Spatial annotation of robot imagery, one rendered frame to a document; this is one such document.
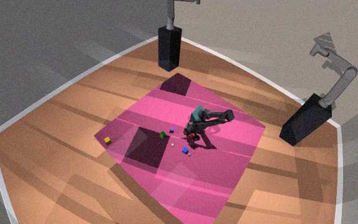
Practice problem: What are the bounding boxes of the small yellow cube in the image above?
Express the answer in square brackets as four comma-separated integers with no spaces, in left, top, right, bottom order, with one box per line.
[104,137,111,145]

